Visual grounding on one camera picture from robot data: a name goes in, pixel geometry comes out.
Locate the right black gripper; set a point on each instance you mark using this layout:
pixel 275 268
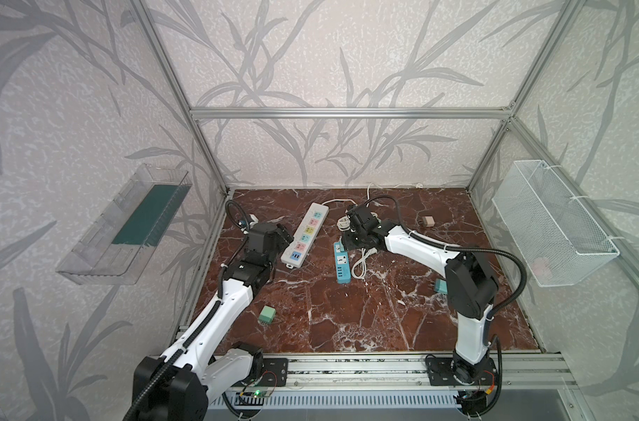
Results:
pixel 354 222

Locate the white wire mesh basket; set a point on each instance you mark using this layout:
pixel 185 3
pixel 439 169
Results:
pixel 561 243

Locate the aluminium front rail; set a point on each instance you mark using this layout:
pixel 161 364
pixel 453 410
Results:
pixel 411 371

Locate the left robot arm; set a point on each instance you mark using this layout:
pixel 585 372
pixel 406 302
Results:
pixel 186 379

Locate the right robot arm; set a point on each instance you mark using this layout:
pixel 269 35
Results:
pixel 472 286

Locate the white long power strip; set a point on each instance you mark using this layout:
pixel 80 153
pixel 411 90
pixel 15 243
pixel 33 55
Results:
pixel 308 230

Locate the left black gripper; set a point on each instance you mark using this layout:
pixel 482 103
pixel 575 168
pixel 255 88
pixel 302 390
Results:
pixel 280 234

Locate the teal adapter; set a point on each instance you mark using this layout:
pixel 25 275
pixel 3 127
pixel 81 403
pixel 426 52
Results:
pixel 440 286

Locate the teal power strip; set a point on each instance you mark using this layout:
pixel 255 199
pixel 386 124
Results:
pixel 341 260

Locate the green adapter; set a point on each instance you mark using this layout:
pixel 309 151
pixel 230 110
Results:
pixel 267 315

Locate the clear plastic wall tray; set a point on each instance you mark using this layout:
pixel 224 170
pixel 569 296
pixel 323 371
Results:
pixel 117 247

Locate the pink adapter back right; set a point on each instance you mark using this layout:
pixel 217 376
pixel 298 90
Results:
pixel 428 221

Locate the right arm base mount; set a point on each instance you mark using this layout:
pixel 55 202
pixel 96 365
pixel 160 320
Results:
pixel 454 371

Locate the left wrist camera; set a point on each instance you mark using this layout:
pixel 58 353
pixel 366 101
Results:
pixel 250 221

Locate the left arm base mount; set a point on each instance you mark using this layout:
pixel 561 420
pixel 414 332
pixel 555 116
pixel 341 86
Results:
pixel 272 372

